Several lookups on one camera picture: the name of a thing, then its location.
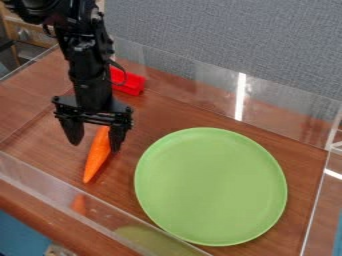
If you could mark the orange toy carrot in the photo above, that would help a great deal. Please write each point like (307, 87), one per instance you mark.
(97, 153)

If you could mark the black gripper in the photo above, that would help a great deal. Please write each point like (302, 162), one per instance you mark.
(114, 114)

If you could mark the red plastic block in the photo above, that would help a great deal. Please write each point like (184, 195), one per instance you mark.
(127, 82)

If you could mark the green round plate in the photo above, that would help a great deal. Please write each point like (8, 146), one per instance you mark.
(210, 186)

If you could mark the clear acrylic enclosure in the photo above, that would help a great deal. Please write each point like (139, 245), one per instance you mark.
(95, 218)

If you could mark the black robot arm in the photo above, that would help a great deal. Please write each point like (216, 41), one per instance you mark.
(89, 75)

